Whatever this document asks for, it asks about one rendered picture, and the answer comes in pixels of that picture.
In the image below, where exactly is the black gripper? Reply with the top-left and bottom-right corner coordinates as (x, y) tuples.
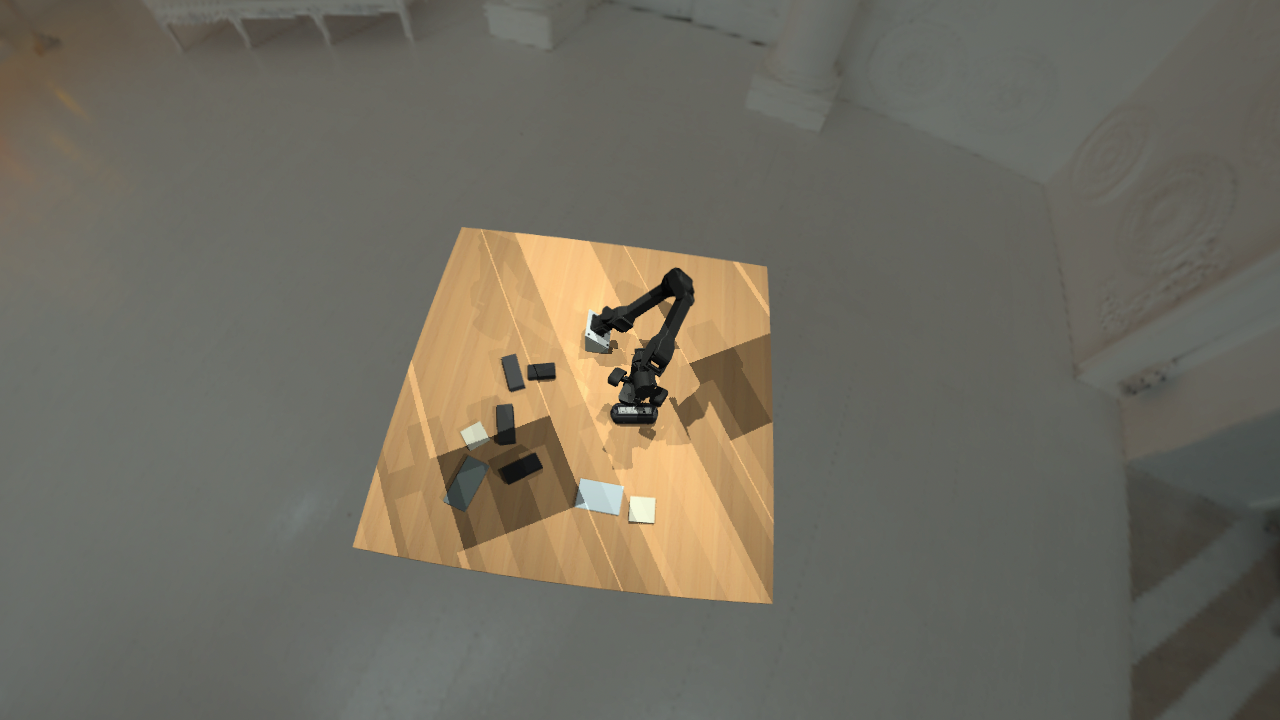
(607, 366), (668, 407)

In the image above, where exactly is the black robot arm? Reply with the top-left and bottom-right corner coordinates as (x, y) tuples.
(590, 266), (695, 407)

